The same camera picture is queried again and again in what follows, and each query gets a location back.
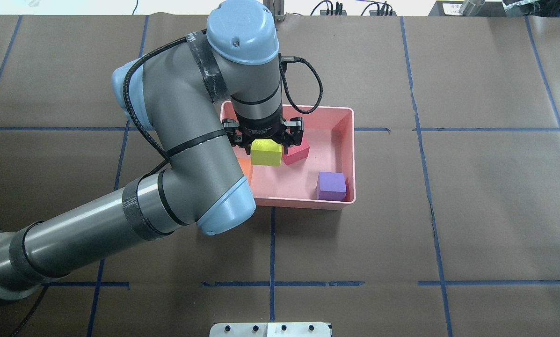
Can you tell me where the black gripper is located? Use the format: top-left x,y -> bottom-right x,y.
221,105 -> 304,155

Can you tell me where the yellow foam block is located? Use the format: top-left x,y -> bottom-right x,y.
250,139 -> 283,167

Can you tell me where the orange foam block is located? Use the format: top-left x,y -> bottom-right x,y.
237,157 -> 254,184

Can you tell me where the pink foam block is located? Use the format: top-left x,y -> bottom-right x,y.
282,136 -> 310,166

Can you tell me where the purple foam block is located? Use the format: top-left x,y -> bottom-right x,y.
316,171 -> 348,201

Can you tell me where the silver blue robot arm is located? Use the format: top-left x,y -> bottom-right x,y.
0,15 -> 160,231

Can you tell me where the silver metal cylinder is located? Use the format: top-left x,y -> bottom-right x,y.
458,0 -> 486,17

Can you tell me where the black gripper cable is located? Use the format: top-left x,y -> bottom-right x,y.
123,37 -> 324,176

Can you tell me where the aluminium frame post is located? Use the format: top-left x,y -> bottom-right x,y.
263,0 -> 285,22

